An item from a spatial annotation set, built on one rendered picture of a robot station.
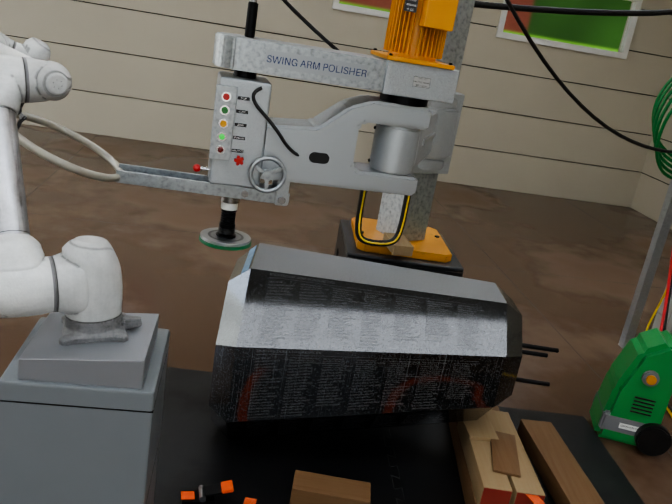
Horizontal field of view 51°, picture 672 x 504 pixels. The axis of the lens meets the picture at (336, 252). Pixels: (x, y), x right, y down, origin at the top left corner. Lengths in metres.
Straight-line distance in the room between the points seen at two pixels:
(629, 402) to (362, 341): 1.62
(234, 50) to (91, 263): 1.12
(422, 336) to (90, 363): 1.38
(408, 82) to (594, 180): 7.42
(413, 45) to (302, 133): 0.55
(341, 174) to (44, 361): 1.44
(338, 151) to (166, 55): 6.15
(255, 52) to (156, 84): 6.20
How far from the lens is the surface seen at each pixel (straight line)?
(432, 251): 3.62
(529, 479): 3.05
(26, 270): 2.01
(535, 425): 3.68
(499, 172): 9.59
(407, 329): 2.85
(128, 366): 1.98
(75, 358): 2.00
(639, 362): 3.86
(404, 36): 2.91
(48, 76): 2.23
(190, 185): 2.90
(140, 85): 8.96
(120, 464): 2.13
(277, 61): 2.78
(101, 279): 2.02
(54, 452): 2.14
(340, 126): 2.86
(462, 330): 2.91
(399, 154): 2.95
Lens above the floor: 1.83
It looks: 18 degrees down
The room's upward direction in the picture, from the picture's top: 10 degrees clockwise
